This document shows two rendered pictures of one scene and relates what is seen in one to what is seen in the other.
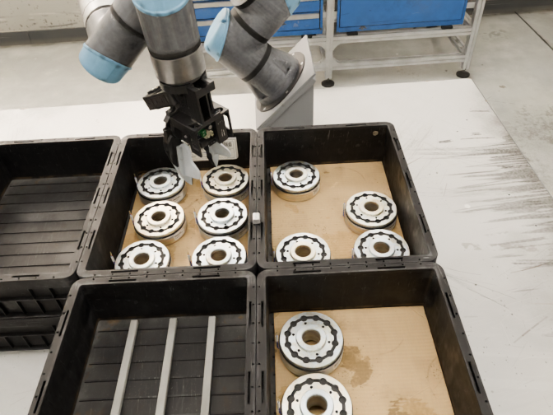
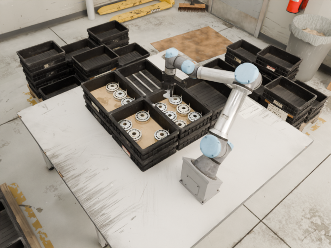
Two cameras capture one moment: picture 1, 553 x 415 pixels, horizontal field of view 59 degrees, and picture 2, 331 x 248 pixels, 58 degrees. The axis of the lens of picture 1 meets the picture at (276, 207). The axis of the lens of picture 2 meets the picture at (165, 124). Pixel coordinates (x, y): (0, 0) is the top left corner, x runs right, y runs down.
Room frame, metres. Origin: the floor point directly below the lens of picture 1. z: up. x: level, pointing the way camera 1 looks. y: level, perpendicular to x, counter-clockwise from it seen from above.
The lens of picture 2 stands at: (1.82, -0.92, 2.33)
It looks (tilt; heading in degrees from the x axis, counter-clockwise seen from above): 46 degrees down; 138
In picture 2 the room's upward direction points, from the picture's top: 4 degrees clockwise
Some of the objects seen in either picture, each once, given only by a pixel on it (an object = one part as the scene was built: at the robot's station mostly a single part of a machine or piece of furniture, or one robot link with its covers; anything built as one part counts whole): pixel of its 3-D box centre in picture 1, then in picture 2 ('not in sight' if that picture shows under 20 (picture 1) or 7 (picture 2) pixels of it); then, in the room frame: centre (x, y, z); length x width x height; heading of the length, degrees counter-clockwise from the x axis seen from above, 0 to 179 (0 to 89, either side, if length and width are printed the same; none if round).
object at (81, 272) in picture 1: (179, 196); (178, 105); (0.71, 0.19, 0.92); 0.40 x 0.30 x 0.02; 179
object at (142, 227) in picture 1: (159, 218); (183, 108); (0.71, 0.24, 0.86); 0.10 x 0.10 x 0.01
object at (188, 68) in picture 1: (179, 60); (170, 69); (0.67, 0.13, 1.22); 0.08 x 0.08 x 0.05
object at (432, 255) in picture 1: (334, 188); (143, 123); (0.70, -0.11, 0.92); 0.40 x 0.30 x 0.02; 179
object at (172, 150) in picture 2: not in sight; (143, 139); (0.70, -0.11, 0.76); 0.40 x 0.30 x 0.12; 179
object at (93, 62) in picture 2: not in sight; (97, 74); (-0.61, 0.24, 0.37); 0.40 x 0.30 x 0.45; 91
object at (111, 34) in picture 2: not in sight; (109, 46); (-1.02, 0.64, 0.37); 0.40 x 0.30 x 0.45; 91
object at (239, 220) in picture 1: (222, 215); (169, 115); (0.71, 0.11, 0.86); 0.10 x 0.10 x 0.01
